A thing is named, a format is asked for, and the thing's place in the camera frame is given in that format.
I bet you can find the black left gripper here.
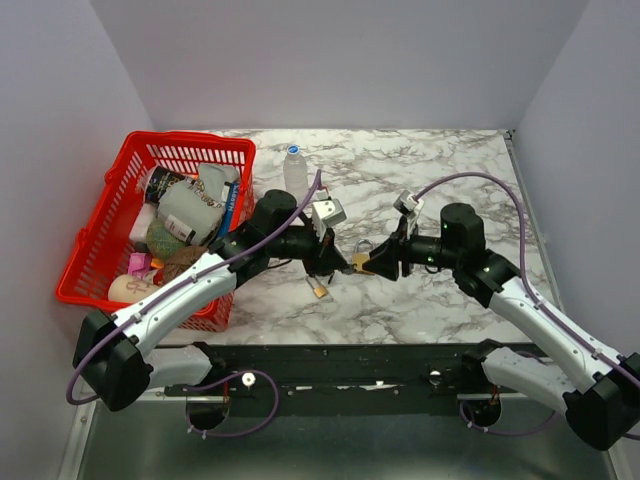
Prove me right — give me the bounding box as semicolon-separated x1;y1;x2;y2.
268;221;349;279

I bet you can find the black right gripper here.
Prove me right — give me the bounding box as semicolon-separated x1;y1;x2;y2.
361;215;461;282

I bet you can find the small brass padlock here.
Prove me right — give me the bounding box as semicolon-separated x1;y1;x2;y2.
305;276;329;299

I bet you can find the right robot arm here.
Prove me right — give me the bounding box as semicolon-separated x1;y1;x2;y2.
363;203;639;451

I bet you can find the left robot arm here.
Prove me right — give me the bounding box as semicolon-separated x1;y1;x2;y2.
72;189;351;412

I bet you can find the clear water bottle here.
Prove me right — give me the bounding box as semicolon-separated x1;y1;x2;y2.
283;144;309;203

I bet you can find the blue tube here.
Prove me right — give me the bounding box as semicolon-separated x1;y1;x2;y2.
216;182;239;237

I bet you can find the grey crumpled bag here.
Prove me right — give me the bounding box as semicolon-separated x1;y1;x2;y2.
157;163;240;245

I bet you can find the brown round object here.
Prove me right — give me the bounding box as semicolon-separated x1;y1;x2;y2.
162;245;208;283

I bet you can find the white small bottle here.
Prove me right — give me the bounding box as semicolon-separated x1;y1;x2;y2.
164;215;195;244

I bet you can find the green round sponge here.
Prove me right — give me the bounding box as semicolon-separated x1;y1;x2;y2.
145;219;186;260

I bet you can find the pink small box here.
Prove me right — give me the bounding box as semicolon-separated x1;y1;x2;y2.
127;252;152;278

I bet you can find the red plastic basket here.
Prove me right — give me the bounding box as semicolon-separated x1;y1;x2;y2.
55;131;256;313

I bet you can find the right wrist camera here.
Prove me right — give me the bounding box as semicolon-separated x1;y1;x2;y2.
393;190;424;223

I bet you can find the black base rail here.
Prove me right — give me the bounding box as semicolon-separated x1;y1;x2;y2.
164;342;546;419

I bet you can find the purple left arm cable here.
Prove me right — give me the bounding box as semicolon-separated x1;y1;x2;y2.
66;168;324;405

